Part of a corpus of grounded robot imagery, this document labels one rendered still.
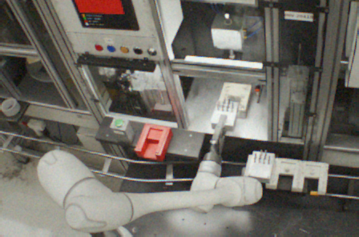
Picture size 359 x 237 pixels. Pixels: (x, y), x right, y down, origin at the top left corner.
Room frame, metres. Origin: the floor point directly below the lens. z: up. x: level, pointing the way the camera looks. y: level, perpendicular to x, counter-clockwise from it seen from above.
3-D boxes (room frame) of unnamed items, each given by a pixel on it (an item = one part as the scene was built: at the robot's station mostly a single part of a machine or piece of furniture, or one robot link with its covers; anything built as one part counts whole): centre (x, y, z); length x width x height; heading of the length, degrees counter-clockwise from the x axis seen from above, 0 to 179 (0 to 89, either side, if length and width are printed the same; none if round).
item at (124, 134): (1.11, 0.47, 0.97); 0.08 x 0.08 x 0.12; 70
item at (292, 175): (0.80, -0.23, 0.84); 0.36 x 0.14 x 0.10; 70
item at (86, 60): (1.15, 0.40, 1.37); 0.36 x 0.04 x 0.04; 70
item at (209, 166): (0.79, 0.09, 1.03); 0.09 x 0.06 x 0.09; 70
